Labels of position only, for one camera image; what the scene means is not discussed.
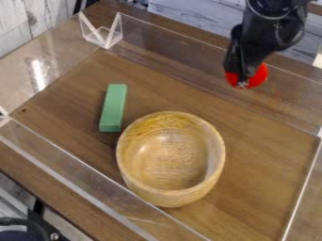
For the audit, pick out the wooden bowl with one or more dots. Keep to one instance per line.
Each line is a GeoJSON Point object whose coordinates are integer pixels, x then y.
{"type": "Point", "coordinates": [172, 157]}

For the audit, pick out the black clamp mount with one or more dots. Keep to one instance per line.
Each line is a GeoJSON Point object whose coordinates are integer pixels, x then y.
{"type": "Point", "coordinates": [26, 225]}

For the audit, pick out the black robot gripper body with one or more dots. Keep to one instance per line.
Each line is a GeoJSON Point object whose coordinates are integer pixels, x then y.
{"type": "Point", "coordinates": [273, 26]}

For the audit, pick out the green rectangular block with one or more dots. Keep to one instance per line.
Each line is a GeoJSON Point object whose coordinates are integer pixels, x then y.
{"type": "Point", "coordinates": [113, 109]}

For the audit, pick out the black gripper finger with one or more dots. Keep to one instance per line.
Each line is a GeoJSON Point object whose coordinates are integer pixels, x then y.
{"type": "Point", "coordinates": [248, 75]}
{"type": "Point", "coordinates": [233, 59]}

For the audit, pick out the red plush strawberry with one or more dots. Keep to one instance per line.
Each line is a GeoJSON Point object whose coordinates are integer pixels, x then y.
{"type": "Point", "coordinates": [261, 76]}

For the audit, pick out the clear acrylic tray walls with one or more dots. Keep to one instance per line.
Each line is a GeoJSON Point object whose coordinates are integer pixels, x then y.
{"type": "Point", "coordinates": [268, 197]}

